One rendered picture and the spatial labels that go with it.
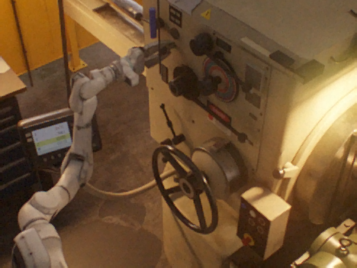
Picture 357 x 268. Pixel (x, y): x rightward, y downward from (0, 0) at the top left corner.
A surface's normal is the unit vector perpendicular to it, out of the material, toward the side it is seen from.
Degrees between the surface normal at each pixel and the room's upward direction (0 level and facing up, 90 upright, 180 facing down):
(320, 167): 58
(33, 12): 90
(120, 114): 0
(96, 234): 0
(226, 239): 0
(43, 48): 90
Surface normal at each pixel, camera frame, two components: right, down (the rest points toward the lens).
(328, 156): -0.56, -0.18
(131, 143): 0.00, -0.73
